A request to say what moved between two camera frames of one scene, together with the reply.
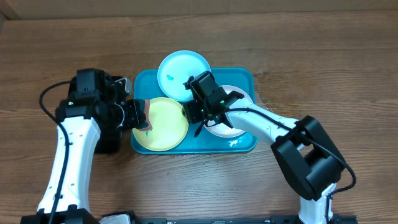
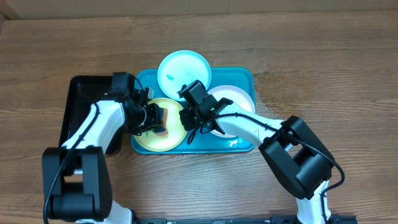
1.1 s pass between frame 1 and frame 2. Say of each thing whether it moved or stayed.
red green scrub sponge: moved
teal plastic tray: stayed
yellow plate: stayed
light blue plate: stayed
